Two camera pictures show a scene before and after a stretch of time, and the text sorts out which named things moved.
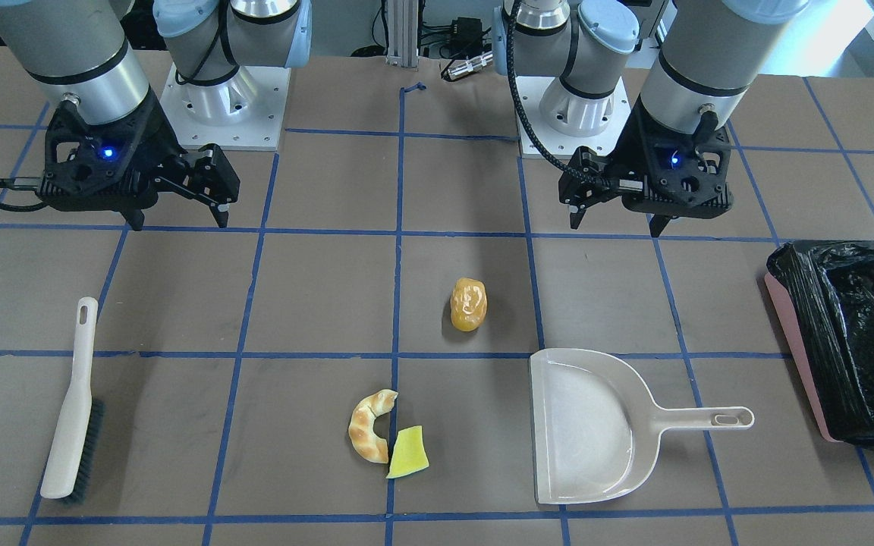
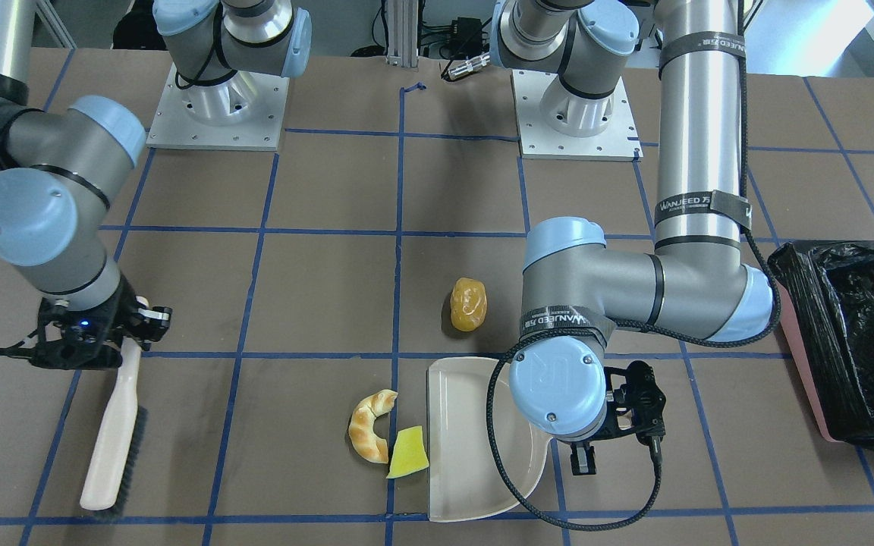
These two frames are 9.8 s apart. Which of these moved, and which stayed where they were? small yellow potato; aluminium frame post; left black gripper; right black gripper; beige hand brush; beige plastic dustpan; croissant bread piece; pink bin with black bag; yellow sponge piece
Moved: beige plastic dustpan; left black gripper; right black gripper; beige hand brush
Stayed: pink bin with black bag; croissant bread piece; small yellow potato; aluminium frame post; yellow sponge piece
